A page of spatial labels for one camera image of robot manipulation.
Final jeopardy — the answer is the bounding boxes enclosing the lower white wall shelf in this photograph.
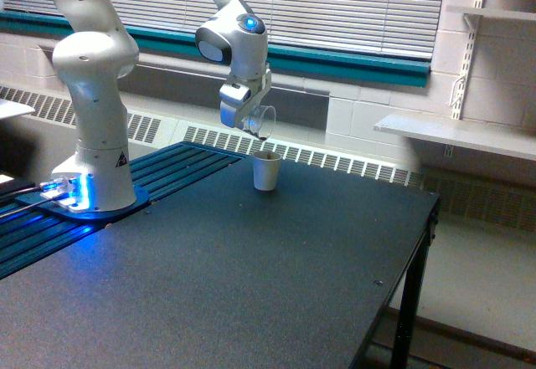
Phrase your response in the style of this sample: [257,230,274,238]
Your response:
[374,112,535,161]

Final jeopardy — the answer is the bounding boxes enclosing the upper white wall shelf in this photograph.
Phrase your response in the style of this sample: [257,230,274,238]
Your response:
[447,6,536,22]

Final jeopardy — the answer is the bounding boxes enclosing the black cable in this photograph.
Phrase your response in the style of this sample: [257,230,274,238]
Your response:
[0,182,55,220]

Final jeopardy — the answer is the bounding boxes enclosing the white window blinds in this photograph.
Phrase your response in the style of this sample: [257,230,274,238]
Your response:
[0,0,448,61]

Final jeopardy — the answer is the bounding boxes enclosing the baseboard radiator heater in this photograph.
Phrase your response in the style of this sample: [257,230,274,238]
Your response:
[0,85,536,233]

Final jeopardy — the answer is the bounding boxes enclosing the blue slatted rail platform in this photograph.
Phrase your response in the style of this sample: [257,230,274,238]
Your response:
[1,142,245,279]

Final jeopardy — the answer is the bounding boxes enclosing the white wall shelf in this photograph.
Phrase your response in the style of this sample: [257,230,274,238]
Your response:
[447,6,536,22]
[374,112,535,161]

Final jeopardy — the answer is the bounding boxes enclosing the black table leg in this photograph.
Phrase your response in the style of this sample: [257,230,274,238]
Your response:
[389,202,440,368]

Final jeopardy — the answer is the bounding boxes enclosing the white shelf bracket rail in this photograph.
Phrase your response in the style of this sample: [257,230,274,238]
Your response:
[450,0,490,120]

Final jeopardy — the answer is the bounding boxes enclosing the teal window sill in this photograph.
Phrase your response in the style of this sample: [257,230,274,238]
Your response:
[1,11,430,88]

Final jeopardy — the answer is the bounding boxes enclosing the white paper cup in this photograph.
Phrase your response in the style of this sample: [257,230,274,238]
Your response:
[253,151,282,192]

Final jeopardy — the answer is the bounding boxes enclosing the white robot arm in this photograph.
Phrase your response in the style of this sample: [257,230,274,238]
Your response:
[42,0,271,213]

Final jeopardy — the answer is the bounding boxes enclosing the clear plastic cup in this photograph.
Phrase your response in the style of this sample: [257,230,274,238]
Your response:
[243,105,276,140]

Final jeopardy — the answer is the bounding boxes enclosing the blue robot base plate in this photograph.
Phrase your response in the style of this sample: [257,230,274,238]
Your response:
[1,186,150,223]

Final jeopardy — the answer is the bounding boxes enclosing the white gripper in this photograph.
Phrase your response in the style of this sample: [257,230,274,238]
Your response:
[219,63,271,130]

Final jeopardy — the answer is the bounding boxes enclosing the white object at left edge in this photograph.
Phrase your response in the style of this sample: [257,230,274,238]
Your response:
[0,99,35,120]

